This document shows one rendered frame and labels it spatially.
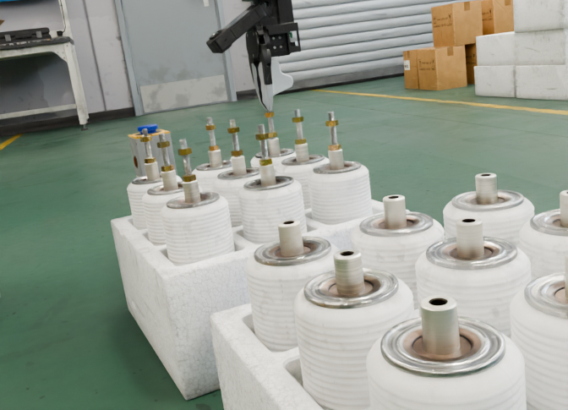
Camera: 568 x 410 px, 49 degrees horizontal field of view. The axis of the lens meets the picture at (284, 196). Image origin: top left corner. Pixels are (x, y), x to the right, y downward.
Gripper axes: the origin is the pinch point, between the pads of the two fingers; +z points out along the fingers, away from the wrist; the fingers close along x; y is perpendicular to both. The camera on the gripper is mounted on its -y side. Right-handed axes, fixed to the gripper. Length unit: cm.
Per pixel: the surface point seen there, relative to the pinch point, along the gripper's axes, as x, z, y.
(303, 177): -16.0, 11.6, -0.1
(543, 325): -81, 10, -8
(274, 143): -1.0, 7.4, 0.5
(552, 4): 149, -13, 203
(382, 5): 477, -39, 288
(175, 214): -29.0, 10.1, -23.6
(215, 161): -2.2, 8.5, -11.3
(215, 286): -33.6, 19.8, -20.6
